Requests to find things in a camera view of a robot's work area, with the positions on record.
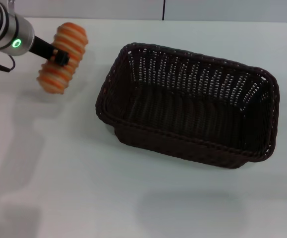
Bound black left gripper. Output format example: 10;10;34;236
28;36;71;67

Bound orange striped bread loaf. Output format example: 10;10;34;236
36;22;89;95

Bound dark brown wicker basket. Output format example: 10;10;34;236
95;42;282;170

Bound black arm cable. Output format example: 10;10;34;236
0;55;15;73

